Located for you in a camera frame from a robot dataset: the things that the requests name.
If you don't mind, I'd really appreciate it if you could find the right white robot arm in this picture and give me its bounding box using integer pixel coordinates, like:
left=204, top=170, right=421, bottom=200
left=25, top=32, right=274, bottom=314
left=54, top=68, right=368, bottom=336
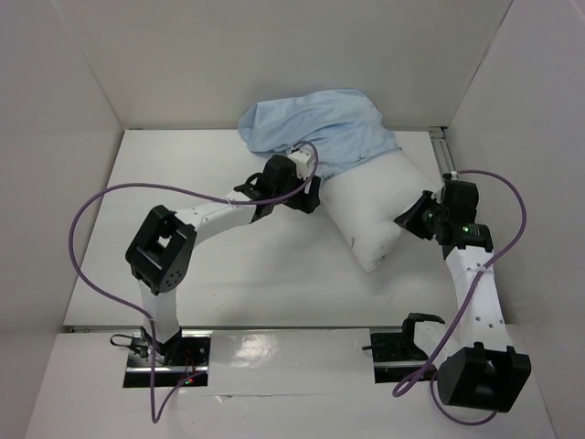
left=392, top=173, right=531, bottom=416

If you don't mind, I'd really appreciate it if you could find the white pillow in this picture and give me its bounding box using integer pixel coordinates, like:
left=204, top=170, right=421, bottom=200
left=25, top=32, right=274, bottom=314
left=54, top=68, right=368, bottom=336
left=320, top=150, right=441, bottom=273

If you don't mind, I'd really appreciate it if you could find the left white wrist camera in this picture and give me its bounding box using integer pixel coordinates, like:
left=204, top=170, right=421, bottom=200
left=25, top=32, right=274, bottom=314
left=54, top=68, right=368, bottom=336
left=287, top=147, right=316, bottom=180

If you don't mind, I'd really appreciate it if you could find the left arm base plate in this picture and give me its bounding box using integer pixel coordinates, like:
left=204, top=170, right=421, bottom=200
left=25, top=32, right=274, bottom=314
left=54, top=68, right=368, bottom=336
left=110, top=330, right=211, bottom=389

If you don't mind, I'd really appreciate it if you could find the purple cable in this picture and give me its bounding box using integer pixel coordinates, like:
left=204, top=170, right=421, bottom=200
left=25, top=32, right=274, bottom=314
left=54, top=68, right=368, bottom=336
left=68, top=140, right=320, bottom=423
left=392, top=169, right=527, bottom=427

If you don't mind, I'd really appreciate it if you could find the light blue pillowcase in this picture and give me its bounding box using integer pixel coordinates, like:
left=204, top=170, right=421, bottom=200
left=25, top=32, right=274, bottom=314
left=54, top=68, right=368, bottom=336
left=238, top=89, right=400, bottom=179

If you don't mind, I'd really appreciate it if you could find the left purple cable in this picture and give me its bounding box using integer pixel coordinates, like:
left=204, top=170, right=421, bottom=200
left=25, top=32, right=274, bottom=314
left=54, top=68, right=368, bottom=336
left=68, top=140, right=320, bottom=423

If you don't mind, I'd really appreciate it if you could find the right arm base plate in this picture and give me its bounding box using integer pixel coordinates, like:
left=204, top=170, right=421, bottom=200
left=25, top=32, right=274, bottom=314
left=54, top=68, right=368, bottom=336
left=362, top=328, right=428, bottom=384

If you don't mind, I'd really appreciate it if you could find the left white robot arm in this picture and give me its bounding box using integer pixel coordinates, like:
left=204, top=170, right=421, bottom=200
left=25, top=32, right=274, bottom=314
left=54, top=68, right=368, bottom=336
left=125, top=149, right=321, bottom=365

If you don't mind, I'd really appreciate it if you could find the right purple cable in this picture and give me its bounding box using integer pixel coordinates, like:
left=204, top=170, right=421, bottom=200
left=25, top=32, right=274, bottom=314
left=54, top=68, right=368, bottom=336
left=392, top=169, right=527, bottom=427

